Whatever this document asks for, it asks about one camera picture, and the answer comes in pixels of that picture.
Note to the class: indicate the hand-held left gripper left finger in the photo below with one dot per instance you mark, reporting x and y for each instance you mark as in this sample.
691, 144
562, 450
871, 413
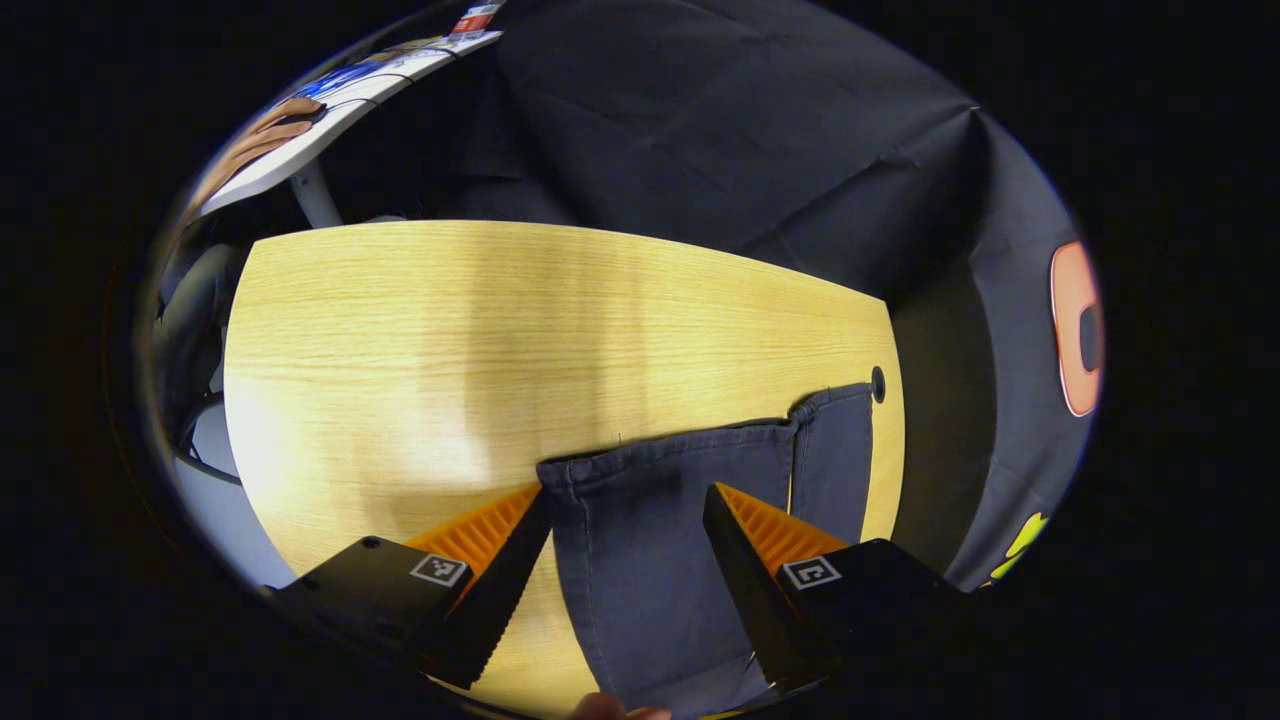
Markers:
505, 590

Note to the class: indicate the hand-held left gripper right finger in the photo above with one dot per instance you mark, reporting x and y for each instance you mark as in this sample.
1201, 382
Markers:
745, 590

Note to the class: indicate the dark grey jeans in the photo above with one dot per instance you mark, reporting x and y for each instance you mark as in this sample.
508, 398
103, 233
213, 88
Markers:
640, 560

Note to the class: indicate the black round table grommet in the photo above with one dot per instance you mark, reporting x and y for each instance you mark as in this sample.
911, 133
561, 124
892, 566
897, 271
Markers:
878, 384

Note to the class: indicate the grey office chair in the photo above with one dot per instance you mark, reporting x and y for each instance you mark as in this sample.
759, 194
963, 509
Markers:
195, 310

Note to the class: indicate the black backdrop cloth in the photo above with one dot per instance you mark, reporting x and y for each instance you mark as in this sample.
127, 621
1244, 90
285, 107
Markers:
720, 110

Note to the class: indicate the white desk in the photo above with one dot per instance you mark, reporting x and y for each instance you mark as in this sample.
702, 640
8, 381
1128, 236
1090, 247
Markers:
345, 130

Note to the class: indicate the black computer mouse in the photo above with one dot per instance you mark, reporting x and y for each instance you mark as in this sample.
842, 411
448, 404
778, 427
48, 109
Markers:
297, 121

